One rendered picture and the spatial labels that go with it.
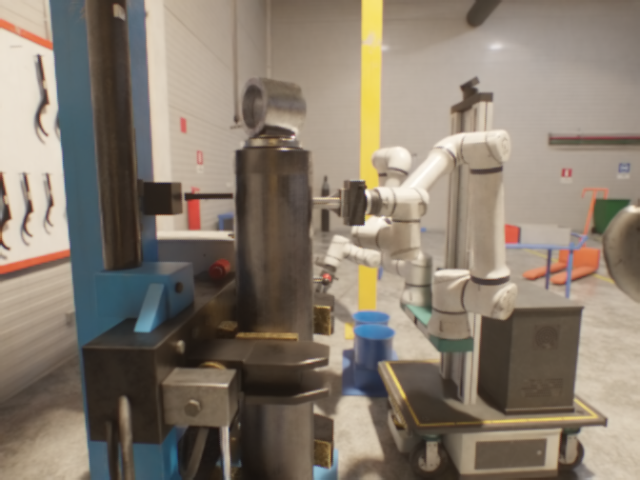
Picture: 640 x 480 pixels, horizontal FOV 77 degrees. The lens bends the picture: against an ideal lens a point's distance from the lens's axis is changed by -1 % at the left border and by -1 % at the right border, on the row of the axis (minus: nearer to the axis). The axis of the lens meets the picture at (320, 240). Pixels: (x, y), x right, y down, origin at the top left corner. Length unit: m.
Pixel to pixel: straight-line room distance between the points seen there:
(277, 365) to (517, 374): 1.43
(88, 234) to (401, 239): 0.86
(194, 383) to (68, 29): 0.91
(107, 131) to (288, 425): 0.85
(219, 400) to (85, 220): 0.62
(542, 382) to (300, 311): 1.42
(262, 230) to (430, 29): 11.87
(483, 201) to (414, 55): 10.90
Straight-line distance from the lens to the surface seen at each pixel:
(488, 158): 1.62
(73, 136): 1.24
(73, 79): 1.25
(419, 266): 2.26
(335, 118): 11.93
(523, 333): 2.08
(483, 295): 1.75
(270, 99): 1.04
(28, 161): 3.40
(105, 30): 1.10
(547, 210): 13.11
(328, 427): 1.58
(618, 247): 0.30
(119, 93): 1.07
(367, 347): 2.81
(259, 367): 0.93
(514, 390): 2.17
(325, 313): 1.30
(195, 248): 1.49
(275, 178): 1.00
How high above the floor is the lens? 1.39
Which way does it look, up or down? 8 degrees down
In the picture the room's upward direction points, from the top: straight up
